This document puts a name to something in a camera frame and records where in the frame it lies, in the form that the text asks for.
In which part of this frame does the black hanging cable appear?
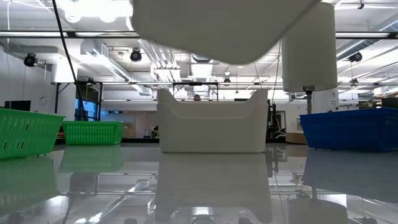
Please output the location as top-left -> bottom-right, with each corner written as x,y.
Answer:
51,0 -> 87,121

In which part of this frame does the large white plastic basket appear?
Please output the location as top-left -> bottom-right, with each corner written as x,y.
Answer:
130,0 -> 321,65

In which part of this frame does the green slotted plastic basket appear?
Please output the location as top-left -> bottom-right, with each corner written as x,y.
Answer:
62,120 -> 127,146
0,107 -> 65,161

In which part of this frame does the white lamp with wooden base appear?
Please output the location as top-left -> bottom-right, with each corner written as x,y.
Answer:
281,1 -> 339,146

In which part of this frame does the overhead frame light bar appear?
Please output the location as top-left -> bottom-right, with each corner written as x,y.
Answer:
0,30 -> 398,40

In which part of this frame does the black background metal frame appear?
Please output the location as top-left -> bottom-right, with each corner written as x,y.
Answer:
54,81 -> 103,122

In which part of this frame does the blue slotted plastic basket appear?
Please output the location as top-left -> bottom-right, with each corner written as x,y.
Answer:
302,116 -> 398,152
299,107 -> 398,125

